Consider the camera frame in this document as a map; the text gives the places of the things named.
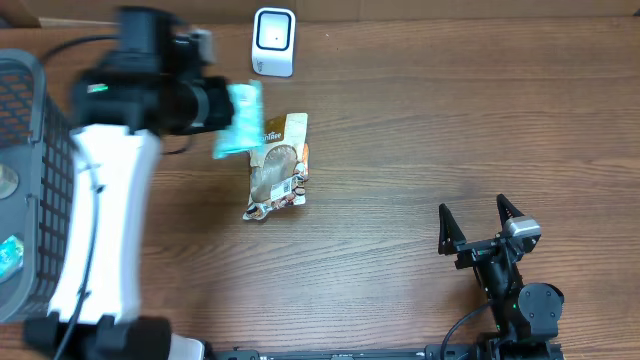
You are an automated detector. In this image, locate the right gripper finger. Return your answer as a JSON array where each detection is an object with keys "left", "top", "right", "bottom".
[
  {"left": 438, "top": 203, "right": 466, "bottom": 255},
  {"left": 496, "top": 194, "right": 524, "bottom": 231}
]

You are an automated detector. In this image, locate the teal snack bar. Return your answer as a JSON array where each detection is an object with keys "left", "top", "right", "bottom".
[{"left": 212, "top": 80, "right": 265, "bottom": 159}]

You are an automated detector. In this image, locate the brown snack pouch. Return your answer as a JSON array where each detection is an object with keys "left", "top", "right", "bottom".
[{"left": 243, "top": 113, "right": 309, "bottom": 221}]

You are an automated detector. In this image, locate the green capped white jar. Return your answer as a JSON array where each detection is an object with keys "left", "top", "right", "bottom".
[{"left": 0, "top": 164, "right": 19, "bottom": 199}]

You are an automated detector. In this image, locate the small teal tissue pack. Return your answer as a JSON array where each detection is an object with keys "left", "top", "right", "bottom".
[{"left": 0, "top": 235, "right": 24, "bottom": 282}]

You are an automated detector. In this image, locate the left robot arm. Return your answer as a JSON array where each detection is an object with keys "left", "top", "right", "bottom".
[{"left": 23, "top": 6, "right": 234, "bottom": 360}]

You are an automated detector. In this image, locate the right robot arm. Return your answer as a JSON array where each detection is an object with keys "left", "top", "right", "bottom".
[{"left": 431, "top": 194, "right": 565, "bottom": 359}]

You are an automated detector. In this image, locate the white barcode scanner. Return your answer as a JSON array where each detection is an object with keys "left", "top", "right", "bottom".
[{"left": 251, "top": 7, "right": 296, "bottom": 78}]

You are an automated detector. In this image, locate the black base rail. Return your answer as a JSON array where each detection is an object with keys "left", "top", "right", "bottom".
[{"left": 206, "top": 344, "right": 565, "bottom": 360}]

